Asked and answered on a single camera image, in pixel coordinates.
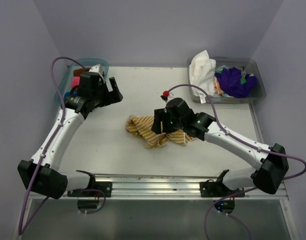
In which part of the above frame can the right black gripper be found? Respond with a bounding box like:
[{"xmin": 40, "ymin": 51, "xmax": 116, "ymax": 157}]
[{"xmin": 152, "ymin": 107, "xmax": 185, "ymax": 134}]

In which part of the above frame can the yellow white striped towel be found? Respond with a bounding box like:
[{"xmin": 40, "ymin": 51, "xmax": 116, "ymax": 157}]
[{"xmin": 125, "ymin": 115, "xmax": 195, "ymax": 149}]

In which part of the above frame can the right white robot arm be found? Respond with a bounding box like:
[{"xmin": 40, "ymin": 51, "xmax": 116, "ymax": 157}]
[{"xmin": 151, "ymin": 97, "xmax": 289, "ymax": 196}]

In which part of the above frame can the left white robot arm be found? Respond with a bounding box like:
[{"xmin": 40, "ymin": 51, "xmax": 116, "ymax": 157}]
[{"xmin": 18, "ymin": 71, "xmax": 123, "ymax": 199}]

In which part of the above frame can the pink rolled towel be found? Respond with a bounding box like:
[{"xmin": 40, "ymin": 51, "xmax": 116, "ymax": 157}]
[{"xmin": 71, "ymin": 76, "xmax": 80, "ymax": 88}]

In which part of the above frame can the brown rolled towel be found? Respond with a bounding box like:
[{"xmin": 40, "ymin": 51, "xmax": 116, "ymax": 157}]
[{"xmin": 73, "ymin": 67, "xmax": 90, "ymax": 77}]

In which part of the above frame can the teal plastic tray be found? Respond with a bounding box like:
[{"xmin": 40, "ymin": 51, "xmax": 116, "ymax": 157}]
[{"xmin": 59, "ymin": 58, "xmax": 109, "ymax": 97}]

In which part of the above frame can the peach patterned cloth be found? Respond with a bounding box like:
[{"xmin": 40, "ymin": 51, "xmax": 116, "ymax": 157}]
[{"xmin": 213, "ymin": 77, "xmax": 229, "ymax": 98}]

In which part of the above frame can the purple towel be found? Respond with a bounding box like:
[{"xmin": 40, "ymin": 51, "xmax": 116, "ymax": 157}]
[{"xmin": 215, "ymin": 67, "xmax": 257, "ymax": 99}]

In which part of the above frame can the grey plastic bin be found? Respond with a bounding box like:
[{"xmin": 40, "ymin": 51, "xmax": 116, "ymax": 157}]
[{"xmin": 186, "ymin": 57, "xmax": 267, "ymax": 105}]

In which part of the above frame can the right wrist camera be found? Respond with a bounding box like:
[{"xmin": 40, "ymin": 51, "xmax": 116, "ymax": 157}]
[{"xmin": 160, "ymin": 90, "xmax": 175, "ymax": 103}]

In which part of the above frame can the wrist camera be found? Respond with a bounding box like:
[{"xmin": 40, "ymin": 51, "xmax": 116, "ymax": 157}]
[
  {"xmin": 89, "ymin": 64, "xmax": 105, "ymax": 76},
  {"xmin": 160, "ymin": 90, "xmax": 175, "ymax": 103}
]

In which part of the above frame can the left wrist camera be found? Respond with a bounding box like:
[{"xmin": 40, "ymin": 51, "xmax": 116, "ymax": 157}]
[{"xmin": 89, "ymin": 64, "xmax": 105, "ymax": 76}]

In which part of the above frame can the aluminium mounting rail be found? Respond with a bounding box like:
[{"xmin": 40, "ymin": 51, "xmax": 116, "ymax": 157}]
[{"xmin": 25, "ymin": 174, "xmax": 288, "ymax": 201}]

